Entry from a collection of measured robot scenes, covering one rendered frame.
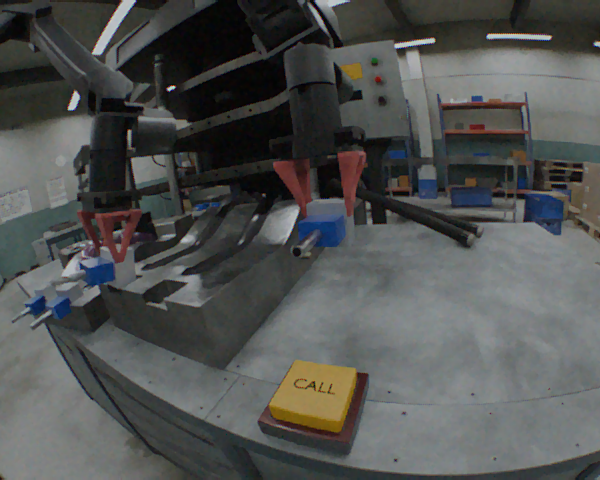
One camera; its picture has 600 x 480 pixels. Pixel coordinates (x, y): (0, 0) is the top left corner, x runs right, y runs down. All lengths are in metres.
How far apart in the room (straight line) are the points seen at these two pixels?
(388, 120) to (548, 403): 0.96
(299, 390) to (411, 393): 0.11
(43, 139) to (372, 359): 7.75
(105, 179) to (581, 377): 0.60
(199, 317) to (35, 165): 7.43
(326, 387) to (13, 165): 7.64
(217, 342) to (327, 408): 0.15
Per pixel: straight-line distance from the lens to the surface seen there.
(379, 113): 1.04
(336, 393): 0.23
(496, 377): 0.31
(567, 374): 0.34
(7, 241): 7.58
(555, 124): 7.27
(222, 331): 0.31
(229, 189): 1.21
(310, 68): 0.30
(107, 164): 0.38
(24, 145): 7.75
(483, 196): 3.90
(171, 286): 0.38
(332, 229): 0.27
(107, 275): 0.40
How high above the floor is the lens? 1.01
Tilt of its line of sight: 17 degrees down
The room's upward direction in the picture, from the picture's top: 8 degrees counter-clockwise
